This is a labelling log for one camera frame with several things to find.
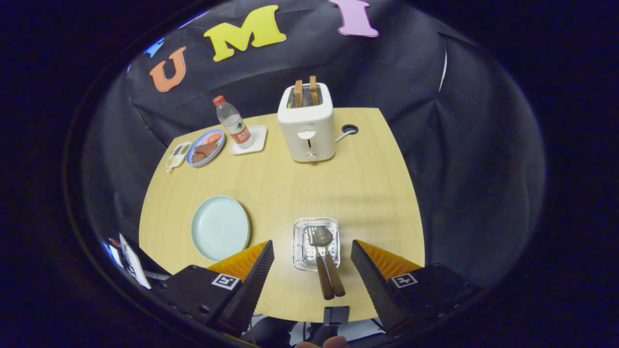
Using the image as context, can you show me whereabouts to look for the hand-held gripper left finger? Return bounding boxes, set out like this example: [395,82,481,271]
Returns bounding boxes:
[155,240,275,334]

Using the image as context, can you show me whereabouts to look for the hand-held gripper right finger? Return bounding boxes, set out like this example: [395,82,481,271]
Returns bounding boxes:
[351,239,482,334]

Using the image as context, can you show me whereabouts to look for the wooden handled spoon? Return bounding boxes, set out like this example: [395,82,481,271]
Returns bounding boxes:
[314,226,346,297]

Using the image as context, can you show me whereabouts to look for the wooden handled fork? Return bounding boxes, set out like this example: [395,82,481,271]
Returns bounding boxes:
[307,227,335,300]

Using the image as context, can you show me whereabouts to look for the black table clamp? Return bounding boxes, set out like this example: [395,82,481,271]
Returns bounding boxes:
[323,305,350,326]

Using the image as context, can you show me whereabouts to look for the clear perforated basket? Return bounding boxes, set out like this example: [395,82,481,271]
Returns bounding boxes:
[292,217,341,271]

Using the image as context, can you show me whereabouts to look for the pale green plate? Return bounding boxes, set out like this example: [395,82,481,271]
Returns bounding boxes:
[191,195,251,262]

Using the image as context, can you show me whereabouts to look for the white paper booklet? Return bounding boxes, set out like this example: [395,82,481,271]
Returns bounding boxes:
[104,233,170,290]

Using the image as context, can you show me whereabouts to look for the blue plate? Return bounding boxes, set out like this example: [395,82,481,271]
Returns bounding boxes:
[186,129,226,168]

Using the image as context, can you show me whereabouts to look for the brown meat slices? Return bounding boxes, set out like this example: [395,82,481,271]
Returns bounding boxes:
[191,143,219,163]

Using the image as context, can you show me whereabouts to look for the white square coaster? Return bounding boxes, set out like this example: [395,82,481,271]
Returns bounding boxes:
[229,125,267,155]

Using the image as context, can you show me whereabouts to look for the white sauce dish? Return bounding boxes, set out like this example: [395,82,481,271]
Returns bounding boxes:
[166,142,192,174]

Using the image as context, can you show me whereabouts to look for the clear water bottle red cap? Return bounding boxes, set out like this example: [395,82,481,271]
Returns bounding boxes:
[213,95,255,149]

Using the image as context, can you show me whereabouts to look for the black backdrop cloth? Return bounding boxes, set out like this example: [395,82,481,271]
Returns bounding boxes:
[80,0,547,290]

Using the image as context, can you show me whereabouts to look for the white toaster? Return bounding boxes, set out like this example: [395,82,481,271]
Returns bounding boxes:
[277,82,336,163]

